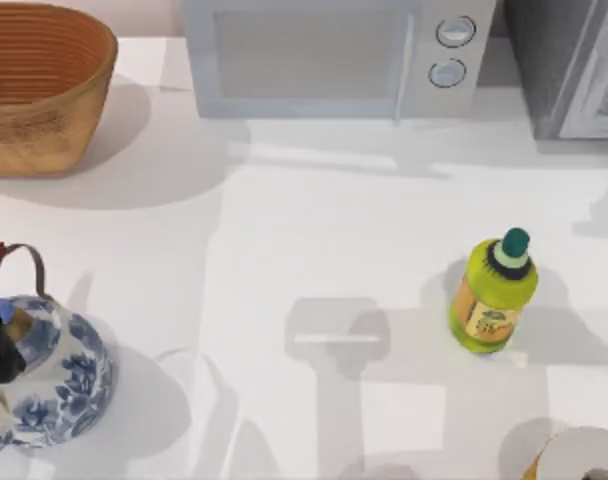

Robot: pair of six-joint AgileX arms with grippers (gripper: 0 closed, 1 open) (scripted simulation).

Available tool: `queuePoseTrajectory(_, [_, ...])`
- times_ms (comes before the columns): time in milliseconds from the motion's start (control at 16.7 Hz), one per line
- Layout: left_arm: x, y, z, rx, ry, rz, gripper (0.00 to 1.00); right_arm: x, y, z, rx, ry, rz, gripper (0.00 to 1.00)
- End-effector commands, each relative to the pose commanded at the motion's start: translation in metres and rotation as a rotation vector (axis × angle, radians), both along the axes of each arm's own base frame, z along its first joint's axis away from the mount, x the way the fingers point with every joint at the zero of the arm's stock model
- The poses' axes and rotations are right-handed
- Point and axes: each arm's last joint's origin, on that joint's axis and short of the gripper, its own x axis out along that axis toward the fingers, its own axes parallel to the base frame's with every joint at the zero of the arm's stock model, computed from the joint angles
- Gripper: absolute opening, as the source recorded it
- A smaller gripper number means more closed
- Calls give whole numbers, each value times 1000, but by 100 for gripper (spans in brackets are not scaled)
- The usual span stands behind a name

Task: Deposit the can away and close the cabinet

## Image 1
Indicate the pale microwave oven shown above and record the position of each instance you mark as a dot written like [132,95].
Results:
[329,55]

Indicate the green bottle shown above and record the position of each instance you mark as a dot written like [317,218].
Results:
[491,300]

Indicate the microwave knob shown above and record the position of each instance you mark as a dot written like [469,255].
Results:
[455,30]
[447,73]

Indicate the blue and white teapot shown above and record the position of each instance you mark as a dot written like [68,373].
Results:
[59,370]

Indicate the brown woven basket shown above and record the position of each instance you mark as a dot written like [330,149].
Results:
[39,120]

